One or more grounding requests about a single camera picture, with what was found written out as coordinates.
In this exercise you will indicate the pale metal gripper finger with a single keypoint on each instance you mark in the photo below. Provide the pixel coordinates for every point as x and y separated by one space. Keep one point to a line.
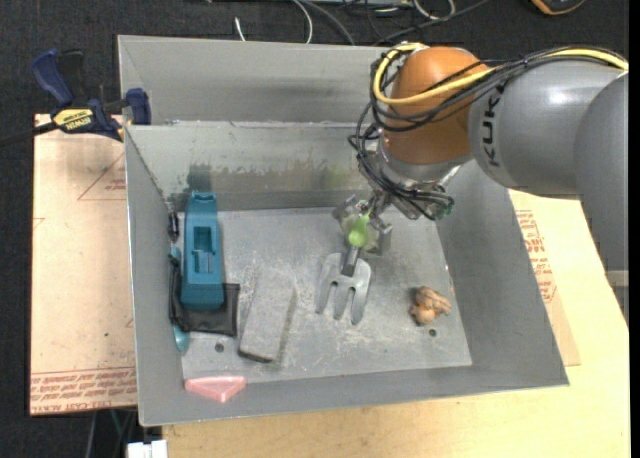
384 233
344 212

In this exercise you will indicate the brown toy animal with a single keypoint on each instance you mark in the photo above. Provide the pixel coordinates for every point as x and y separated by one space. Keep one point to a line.
429 305

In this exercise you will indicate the grey flat block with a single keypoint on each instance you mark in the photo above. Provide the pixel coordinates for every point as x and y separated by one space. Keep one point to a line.
267 318

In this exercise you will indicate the grey metal bin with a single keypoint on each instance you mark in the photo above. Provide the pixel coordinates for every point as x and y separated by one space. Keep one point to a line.
310 346

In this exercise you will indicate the black cloth pouch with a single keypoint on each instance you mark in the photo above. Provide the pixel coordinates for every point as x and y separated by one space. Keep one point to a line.
227 308

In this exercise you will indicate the teal blue plastic box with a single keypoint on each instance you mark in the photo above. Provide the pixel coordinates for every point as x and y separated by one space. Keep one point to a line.
202 266

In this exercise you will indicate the pink triangle block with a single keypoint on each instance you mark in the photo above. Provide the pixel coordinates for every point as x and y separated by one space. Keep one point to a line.
215 387

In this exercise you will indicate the brown cardboard board red print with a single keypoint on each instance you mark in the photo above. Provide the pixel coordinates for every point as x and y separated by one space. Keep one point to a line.
75 271

